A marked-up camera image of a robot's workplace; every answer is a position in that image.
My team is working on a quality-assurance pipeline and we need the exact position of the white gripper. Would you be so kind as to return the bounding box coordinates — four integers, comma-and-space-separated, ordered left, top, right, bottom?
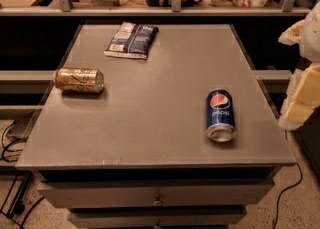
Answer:
278, 2, 320, 131

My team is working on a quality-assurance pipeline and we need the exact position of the blue pepsi can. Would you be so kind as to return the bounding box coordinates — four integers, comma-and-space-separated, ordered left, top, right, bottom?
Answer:
206, 88, 236, 143

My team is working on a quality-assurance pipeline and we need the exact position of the gold soda can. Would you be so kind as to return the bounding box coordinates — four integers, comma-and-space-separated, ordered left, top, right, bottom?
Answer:
53, 68, 104, 93

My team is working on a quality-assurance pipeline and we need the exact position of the blue white chip bag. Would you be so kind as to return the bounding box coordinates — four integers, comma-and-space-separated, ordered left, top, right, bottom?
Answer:
104, 22, 159, 60

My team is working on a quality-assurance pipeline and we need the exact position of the upper grey drawer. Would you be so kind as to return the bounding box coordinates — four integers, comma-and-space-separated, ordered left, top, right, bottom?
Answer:
38, 180, 274, 209

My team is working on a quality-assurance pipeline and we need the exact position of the grey drawer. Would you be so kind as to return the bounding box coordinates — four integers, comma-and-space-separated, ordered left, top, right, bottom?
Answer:
68, 209, 246, 229
38, 180, 274, 209

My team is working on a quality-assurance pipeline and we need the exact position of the lower grey drawer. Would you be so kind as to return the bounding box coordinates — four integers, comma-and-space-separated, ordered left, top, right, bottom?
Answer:
68, 209, 246, 229

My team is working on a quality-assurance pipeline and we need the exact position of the black cable right floor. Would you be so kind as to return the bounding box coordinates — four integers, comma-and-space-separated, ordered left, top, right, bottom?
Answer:
271, 162, 304, 229

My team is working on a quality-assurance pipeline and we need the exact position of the black cables left floor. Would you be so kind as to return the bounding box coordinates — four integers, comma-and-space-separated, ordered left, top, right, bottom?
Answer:
0, 111, 45, 229

